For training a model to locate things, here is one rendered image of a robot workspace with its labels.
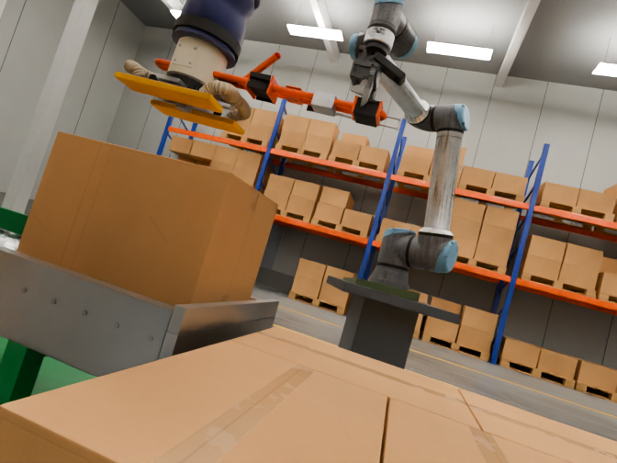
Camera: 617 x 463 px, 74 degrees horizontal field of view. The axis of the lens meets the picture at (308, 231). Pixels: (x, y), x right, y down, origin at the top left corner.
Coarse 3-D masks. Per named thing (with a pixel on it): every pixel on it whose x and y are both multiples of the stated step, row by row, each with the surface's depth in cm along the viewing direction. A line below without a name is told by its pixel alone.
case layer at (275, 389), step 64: (128, 384) 57; (192, 384) 64; (256, 384) 72; (320, 384) 84; (384, 384) 100; (0, 448) 42; (64, 448) 40; (128, 448) 41; (192, 448) 45; (256, 448) 49; (320, 448) 54; (384, 448) 61; (448, 448) 68; (512, 448) 79; (576, 448) 92
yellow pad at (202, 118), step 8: (152, 104) 145; (160, 104) 144; (168, 104) 143; (168, 112) 148; (176, 112) 145; (184, 112) 142; (192, 112) 141; (200, 112) 140; (216, 112) 143; (192, 120) 149; (200, 120) 145; (208, 120) 141; (216, 120) 139; (224, 120) 138; (232, 120) 137; (216, 128) 148; (224, 128) 144; (232, 128) 141; (240, 128) 142
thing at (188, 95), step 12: (132, 84) 128; (144, 84) 124; (156, 84) 123; (168, 84) 122; (192, 84) 125; (168, 96) 129; (180, 96) 125; (192, 96) 121; (204, 96) 119; (204, 108) 129; (216, 108) 125
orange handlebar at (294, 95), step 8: (160, 64) 138; (168, 64) 137; (216, 72) 132; (232, 80) 131; (240, 80) 130; (240, 88) 136; (272, 88) 128; (280, 88) 127; (288, 88) 126; (296, 88) 126; (280, 96) 131; (288, 96) 128; (296, 96) 126; (304, 96) 125; (312, 96) 124; (336, 104) 123; (344, 104) 122; (352, 104) 121; (344, 112) 126; (384, 112) 120
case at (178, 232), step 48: (96, 144) 119; (48, 192) 121; (96, 192) 116; (144, 192) 113; (192, 192) 109; (240, 192) 115; (48, 240) 118; (96, 240) 114; (144, 240) 110; (192, 240) 107; (240, 240) 122; (144, 288) 108; (192, 288) 105; (240, 288) 132
